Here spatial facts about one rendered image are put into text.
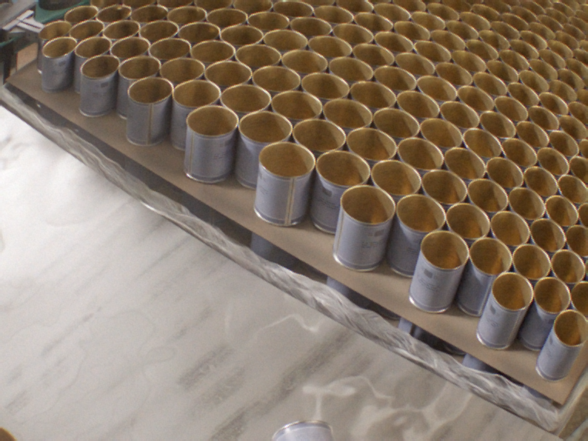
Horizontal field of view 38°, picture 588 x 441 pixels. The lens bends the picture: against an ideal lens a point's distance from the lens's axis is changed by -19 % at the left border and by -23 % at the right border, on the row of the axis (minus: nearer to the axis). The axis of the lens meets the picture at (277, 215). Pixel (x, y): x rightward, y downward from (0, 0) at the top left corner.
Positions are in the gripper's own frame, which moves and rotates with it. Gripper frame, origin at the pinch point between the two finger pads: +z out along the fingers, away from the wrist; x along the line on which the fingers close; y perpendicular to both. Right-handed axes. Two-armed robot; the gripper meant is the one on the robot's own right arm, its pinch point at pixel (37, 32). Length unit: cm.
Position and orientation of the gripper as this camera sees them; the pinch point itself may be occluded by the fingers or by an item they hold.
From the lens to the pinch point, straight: 164.8
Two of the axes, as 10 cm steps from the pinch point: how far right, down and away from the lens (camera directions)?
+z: 8.4, 4.2, -3.5
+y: -0.9, 7.4, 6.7
